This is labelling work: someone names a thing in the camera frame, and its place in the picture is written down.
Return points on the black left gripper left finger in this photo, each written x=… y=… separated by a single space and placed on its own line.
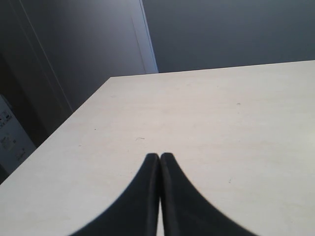
x=135 y=212

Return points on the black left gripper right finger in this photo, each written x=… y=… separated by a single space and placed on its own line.
x=185 y=211

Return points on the white labelled cabinet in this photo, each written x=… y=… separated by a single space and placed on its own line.
x=15 y=144

